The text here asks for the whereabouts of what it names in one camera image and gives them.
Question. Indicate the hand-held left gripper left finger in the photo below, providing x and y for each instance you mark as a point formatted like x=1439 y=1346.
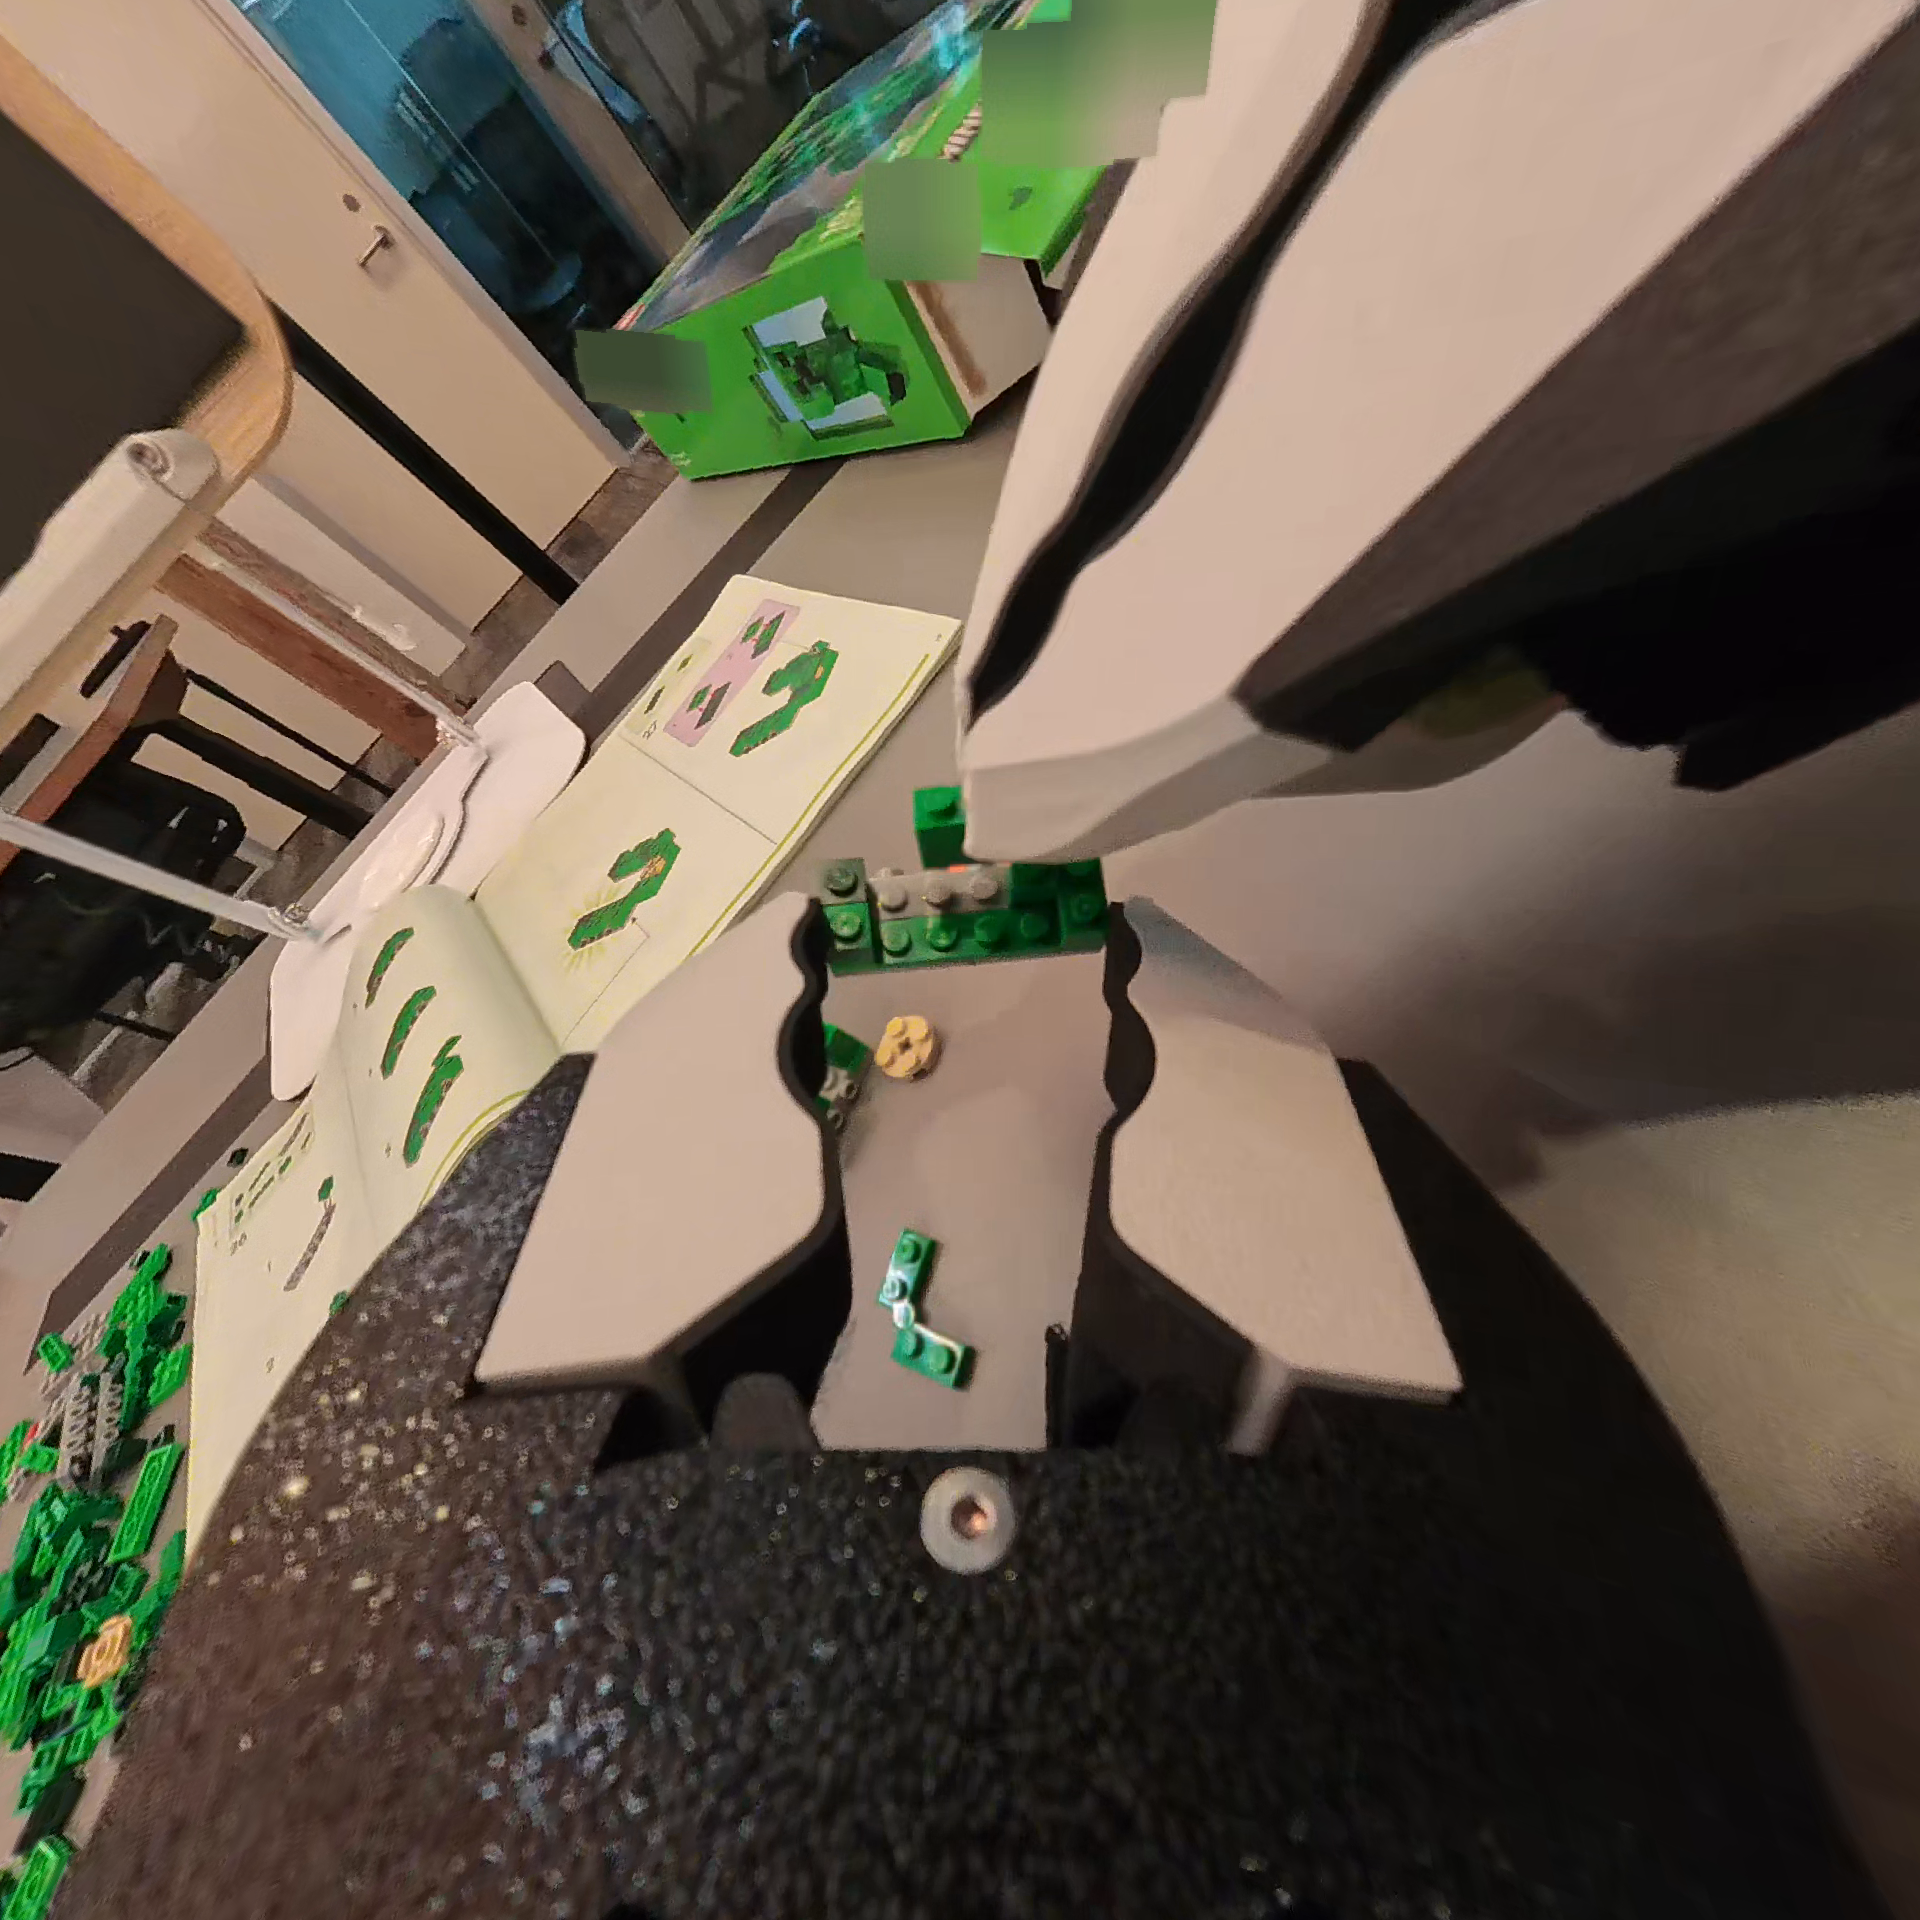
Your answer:
x=675 y=1172

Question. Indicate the green toy set box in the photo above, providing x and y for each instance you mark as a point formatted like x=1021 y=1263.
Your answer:
x=902 y=412

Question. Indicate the small green toy brick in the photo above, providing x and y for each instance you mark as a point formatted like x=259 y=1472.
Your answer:
x=941 y=822

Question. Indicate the clear acrylic rod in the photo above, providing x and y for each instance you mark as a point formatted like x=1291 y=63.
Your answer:
x=345 y=646
x=150 y=869

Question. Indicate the black office chair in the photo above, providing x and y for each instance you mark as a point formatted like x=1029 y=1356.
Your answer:
x=107 y=885

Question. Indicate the white plastic tray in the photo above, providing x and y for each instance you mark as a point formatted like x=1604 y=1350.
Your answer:
x=494 y=796

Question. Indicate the open instruction booklet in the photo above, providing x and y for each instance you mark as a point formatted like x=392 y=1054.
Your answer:
x=675 y=839

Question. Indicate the wood-rimmed dark chair back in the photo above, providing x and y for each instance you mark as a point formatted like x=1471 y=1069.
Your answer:
x=89 y=300

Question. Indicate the green and grey brick assembly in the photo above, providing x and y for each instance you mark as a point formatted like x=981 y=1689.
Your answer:
x=960 y=933

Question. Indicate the slim green brick assembly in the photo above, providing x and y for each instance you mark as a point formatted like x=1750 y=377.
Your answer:
x=844 y=1058

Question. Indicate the dark glass cabinet door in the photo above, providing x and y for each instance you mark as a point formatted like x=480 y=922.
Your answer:
x=494 y=135

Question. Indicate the white cabinet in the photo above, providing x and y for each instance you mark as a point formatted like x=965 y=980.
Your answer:
x=301 y=149

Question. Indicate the pile of green toy bricks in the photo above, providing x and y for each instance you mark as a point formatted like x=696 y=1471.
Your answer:
x=76 y=1559

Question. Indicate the yellow round toy piece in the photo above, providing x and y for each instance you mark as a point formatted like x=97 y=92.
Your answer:
x=905 y=1045

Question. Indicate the grey desk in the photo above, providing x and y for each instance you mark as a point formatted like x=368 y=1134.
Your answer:
x=960 y=1200

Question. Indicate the green angled plate piece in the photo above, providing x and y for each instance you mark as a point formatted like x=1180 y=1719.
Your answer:
x=918 y=1320

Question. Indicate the white tube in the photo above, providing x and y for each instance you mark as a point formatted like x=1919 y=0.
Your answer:
x=107 y=557

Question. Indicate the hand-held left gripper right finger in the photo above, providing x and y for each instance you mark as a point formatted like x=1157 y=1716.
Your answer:
x=1276 y=1200

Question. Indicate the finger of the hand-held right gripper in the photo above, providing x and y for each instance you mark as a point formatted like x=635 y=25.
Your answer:
x=1424 y=375
x=1155 y=271

